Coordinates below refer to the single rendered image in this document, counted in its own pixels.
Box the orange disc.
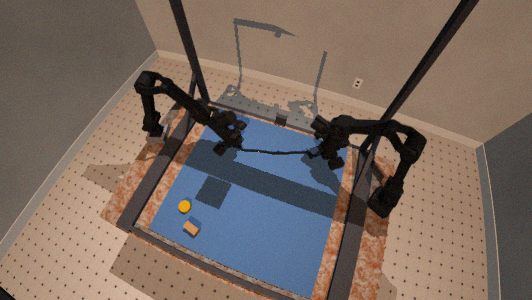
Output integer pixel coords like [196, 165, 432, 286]
[179, 200, 192, 213]

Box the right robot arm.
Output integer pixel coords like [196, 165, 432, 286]
[134, 71, 241, 146]

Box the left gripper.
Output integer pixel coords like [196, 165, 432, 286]
[314, 131, 344, 170]

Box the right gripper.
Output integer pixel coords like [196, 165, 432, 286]
[213, 120, 247, 156]

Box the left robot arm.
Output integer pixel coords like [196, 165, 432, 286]
[310, 114, 427, 211]

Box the dark brown rope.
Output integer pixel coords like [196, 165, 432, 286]
[237, 145, 322, 159]

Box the brown wooden block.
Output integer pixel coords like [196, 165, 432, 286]
[183, 221, 200, 236]

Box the blue mat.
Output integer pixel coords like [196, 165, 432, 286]
[149, 113, 345, 299]

